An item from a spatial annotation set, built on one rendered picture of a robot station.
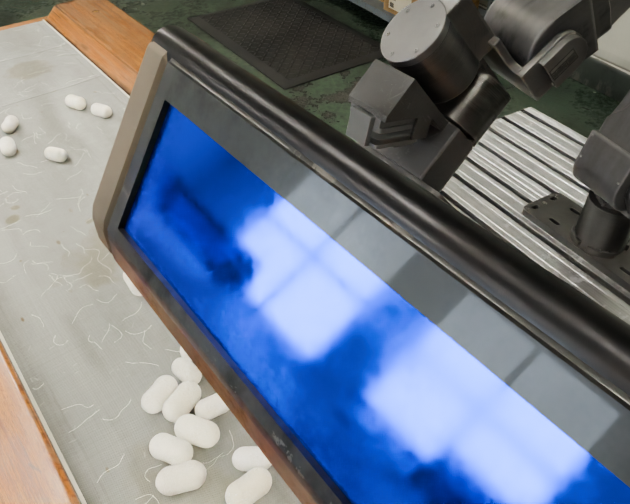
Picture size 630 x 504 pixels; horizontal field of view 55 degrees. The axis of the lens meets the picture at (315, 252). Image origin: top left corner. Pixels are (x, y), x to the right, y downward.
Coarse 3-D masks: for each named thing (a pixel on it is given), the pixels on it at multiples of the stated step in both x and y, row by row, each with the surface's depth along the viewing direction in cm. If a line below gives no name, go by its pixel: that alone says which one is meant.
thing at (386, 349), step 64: (192, 64) 18; (128, 128) 20; (192, 128) 18; (256, 128) 15; (320, 128) 15; (128, 192) 19; (192, 192) 17; (256, 192) 16; (320, 192) 14; (384, 192) 13; (128, 256) 19; (192, 256) 17; (256, 256) 16; (320, 256) 14; (384, 256) 13; (448, 256) 12; (512, 256) 11; (192, 320) 17; (256, 320) 15; (320, 320) 14; (384, 320) 13; (448, 320) 12; (512, 320) 11; (576, 320) 10; (256, 384) 15; (320, 384) 14; (384, 384) 13; (448, 384) 12; (512, 384) 11; (576, 384) 10; (320, 448) 14; (384, 448) 13; (448, 448) 12; (512, 448) 11; (576, 448) 10
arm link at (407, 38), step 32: (448, 0) 45; (384, 32) 48; (416, 32) 46; (448, 32) 45; (480, 32) 47; (576, 32) 48; (416, 64) 46; (448, 64) 46; (512, 64) 49; (544, 64) 48; (576, 64) 49; (448, 96) 49
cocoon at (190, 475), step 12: (168, 468) 46; (180, 468) 46; (192, 468) 46; (204, 468) 46; (156, 480) 45; (168, 480) 45; (180, 480) 45; (192, 480) 45; (204, 480) 46; (168, 492) 45; (180, 492) 45
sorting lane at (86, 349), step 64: (0, 64) 100; (64, 64) 100; (0, 128) 86; (64, 128) 86; (0, 192) 74; (64, 192) 74; (0, 256) 66; (64, 256) 66; (0, 320) 59; (64, 320) 59; (128, 320) 59; (64, 384) 54; (128, 384) 54; (64, 448) 49; (128, 448) 49
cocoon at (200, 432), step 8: (184, 416) 49; (192, 416) 49; (176, 424) 49; (184, 424) 48; (192, 424) 48; (200, 424) 48; (208, 424) 48; (176, 432) 49; (184, 432) 48; (192, 432) 48; (200, 432) 48; (208, 432) 48; (216, 432) 48; (192, 440) 48; (200, 440) 48; (208, 440) 48; (216, 440) 48
